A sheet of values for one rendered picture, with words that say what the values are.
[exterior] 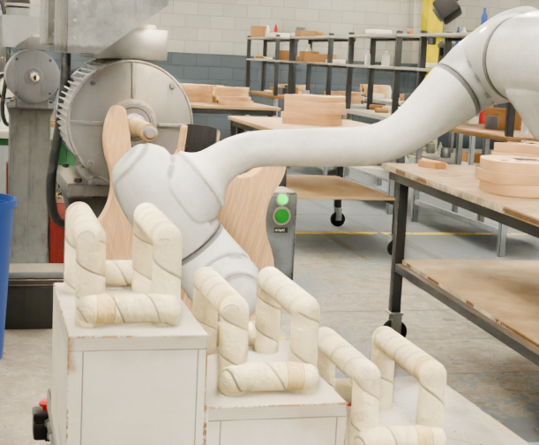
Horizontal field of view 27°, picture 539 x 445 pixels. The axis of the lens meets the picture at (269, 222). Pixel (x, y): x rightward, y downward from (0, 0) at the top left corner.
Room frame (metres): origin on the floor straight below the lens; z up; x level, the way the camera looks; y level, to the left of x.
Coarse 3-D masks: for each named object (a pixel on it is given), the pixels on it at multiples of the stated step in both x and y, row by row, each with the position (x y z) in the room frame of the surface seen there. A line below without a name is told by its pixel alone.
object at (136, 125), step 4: (128, 120) 2.17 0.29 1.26; (132, 120) 2.13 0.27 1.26; (136, 120) 2.11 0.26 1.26; (140, 120) 2.09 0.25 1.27; (132, 124) 2.10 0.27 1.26; (136, 124) 2.07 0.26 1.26; (140, 124) 2.03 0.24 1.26; (144, 124) 2.00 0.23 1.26; (148, 124) 2.00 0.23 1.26; (152, 124) 2.01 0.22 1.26; (132, 128) 2.09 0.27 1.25; (136, 128) 2.05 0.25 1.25; (140, 128) 2.01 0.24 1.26; (156, 128) 2.01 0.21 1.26; (132, 132) 2.12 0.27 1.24; (136, 132) 2.05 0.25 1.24; (140, 132) 2.00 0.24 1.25; (140, 136) 2.01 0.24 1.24; (156, 136) 2.01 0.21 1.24; (148, 140) 2.00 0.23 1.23
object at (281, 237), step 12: (276, 192) 2.28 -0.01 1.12; (288, 192) 2.29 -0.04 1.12; (276, 204) 2.28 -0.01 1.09; (288, 204) 2.29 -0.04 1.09; (288, 216) 2.28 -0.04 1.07; (276, 228) 2.28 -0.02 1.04; (288, 228) 2.29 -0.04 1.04; (276, 240) 2.28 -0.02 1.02; (288, 240) 2.29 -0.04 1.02; (276, 252) 2.28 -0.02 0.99; (288, 252) 2.29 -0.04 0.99; (276, 264) 2.28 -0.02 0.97; (288, 264) 2.29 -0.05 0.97; (288, 276) 2.29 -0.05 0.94
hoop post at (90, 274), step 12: (84, 240) 1.15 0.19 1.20; (96, 240) 1.15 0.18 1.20; (84, 252) 1.15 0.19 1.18; (96, 252) 1.15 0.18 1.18; (84, 264) 1.15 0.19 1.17; (96, 264) 1.15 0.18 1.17; (84, 276) 1.15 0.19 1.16; (96, 276) 1.15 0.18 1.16; (84, 288) 1.15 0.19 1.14; (96, 288) 1.15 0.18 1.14; (84, 324) 1.15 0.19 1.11; (96, 324) 1.15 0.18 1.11
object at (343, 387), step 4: (336, 380) 1.42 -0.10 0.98; (340, 380) 1.42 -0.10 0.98; (344, 380) 1.42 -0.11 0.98; (348, 380) 1.42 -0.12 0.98; (336, 384) 1.41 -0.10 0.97; (340, 384) 1.41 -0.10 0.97; (344, 384) 1.41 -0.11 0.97; (348, 384) 1.41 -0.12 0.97; (352, 384) 1.41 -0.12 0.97; (336, 388) 1.41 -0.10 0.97; (340, 388) 1.41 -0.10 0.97; (344, 388) 1.41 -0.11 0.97; (348, 388) 1.41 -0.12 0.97; (340, 392) 1.41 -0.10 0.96; (344, 392) 1.41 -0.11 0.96; (348, 392) 1.41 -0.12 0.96; (344, 396) 1.41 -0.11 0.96; (348, 396) 1.41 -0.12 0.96; (348, 400) 1.41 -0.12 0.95
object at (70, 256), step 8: (72, 240) 1.31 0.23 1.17; (72, 248) 1.31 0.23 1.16; (64, 256) 1.32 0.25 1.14; (72, 256) 1.31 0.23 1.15; (64, 264) 1.32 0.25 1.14; (72, 264) 1.31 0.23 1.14; (64, 272) 1.32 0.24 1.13; (72, 272) 1.31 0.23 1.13; (64, 280) 1.32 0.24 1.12; (72, 280) 1.31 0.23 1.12; (64, 288) 1.32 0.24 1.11; (72, 288) 1.31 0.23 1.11
